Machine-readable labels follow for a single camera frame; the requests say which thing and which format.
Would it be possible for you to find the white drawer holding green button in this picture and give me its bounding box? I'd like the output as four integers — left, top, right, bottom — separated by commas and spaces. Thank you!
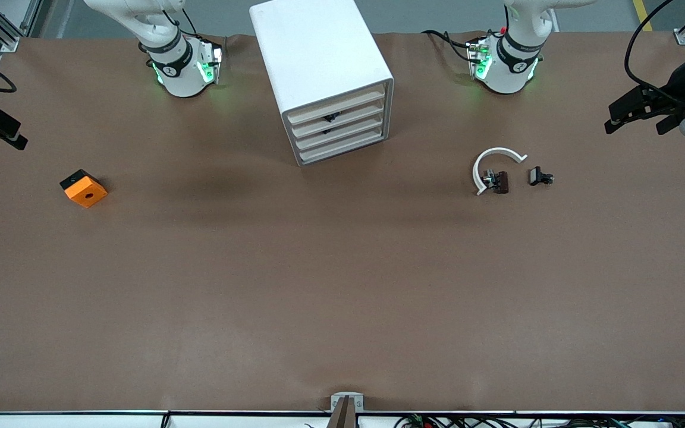
293, 111, 389, 153

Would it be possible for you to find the white table edge rail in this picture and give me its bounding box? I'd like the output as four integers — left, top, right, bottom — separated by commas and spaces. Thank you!
0, 410, 685, 428

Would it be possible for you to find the tangled cable bundle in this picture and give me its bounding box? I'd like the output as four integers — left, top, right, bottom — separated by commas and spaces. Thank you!
393, 414, 685, 428

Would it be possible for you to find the small brown electrical component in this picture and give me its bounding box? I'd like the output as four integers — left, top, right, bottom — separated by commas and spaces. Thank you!
483, 170, 510, 194

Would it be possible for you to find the white drawer holding red button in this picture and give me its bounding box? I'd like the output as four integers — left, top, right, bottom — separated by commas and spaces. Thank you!
289, 97, 388, 140

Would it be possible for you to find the white curved plastic piece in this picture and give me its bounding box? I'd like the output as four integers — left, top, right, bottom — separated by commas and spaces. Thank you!
472, 147, 528, 196

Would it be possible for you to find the brown table cover sheet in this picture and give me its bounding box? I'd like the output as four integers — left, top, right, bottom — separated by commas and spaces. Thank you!
0, 31, 685, 414

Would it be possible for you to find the white drawer cabinet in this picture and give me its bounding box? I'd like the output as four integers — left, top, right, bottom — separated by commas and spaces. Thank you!
249, 0, 395, 167

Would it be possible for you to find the orange and black box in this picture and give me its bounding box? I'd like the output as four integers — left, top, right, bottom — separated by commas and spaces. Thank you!
59, 169, 108, 209

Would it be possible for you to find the white drawer holding orange button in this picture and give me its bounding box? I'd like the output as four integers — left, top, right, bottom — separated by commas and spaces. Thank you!
286, 83, 388, 127

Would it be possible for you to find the empty white drawer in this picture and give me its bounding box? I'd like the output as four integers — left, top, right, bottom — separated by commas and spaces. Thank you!
297, 125, 391, 166

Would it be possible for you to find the small metal bracket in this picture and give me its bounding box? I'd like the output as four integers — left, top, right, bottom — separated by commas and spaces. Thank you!
331, 392, 365, 412

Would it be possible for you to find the black base cable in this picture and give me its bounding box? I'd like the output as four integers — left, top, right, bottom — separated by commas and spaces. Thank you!
421, 29, 475, 64

